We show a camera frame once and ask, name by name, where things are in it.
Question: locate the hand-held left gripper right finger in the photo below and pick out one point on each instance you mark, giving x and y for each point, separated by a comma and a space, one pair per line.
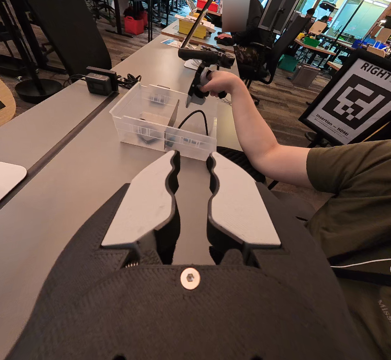
241, 204

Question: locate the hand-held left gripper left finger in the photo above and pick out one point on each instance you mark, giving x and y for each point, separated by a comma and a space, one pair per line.
143, 201

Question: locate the clear plastic bin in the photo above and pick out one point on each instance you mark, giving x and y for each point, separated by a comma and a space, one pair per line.
134, 121

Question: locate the person's right hand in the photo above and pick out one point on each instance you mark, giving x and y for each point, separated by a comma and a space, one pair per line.
223, 83

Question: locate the yellow plastic bin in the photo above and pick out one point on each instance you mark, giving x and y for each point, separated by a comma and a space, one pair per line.
189, 28

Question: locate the red plastic bin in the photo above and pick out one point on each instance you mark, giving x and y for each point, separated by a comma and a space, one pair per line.
133, 26
203, 4

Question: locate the black slanted tablet stand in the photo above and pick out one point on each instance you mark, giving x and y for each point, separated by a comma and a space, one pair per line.
211, 1

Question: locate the black office chair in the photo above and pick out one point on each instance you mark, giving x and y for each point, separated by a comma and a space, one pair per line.
284, 54

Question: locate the green plastic bin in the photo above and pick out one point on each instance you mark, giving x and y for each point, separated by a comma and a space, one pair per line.
288, 63

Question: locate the black monitor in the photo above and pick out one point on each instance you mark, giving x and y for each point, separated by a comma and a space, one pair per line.
281, 5

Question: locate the grey trash bin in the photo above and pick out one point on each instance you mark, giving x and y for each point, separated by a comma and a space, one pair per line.
305, 75

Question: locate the black power adapter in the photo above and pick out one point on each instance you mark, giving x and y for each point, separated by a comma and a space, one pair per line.
97, 85
104, 70

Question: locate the black framed tag sign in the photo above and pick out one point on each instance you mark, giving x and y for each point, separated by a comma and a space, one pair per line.
351, 103

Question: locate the black round stand base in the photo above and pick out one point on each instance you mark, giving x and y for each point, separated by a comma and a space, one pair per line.
36, 89

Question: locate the black partition panel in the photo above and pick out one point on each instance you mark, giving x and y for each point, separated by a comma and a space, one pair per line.
61, 14

